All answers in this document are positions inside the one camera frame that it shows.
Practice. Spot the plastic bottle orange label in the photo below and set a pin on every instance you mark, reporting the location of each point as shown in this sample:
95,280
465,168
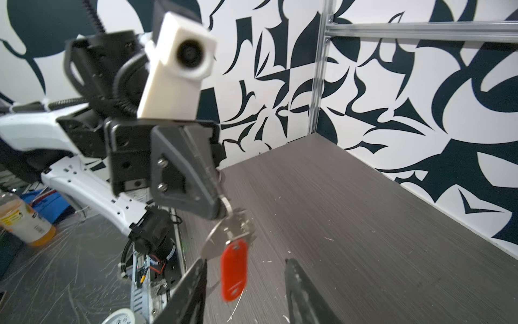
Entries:
20,219

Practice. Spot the red key tag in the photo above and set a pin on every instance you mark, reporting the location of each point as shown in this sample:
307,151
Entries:
234,270

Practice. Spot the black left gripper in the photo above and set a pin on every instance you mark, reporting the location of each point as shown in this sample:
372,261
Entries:
178,160

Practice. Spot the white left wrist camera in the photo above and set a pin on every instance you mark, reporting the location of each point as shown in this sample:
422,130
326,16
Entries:
181,58

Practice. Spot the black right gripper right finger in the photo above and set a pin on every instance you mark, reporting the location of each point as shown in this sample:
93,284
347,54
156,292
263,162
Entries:
305,303

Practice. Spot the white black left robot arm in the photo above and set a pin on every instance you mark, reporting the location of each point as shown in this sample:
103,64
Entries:
63,144

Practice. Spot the white slotted cable duct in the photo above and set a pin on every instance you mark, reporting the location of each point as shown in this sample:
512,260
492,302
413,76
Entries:
139,291

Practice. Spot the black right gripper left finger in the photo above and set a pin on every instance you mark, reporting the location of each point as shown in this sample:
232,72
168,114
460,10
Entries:
187,304

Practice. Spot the round white analog clock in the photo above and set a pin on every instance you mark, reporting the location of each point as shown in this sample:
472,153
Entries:
121,316

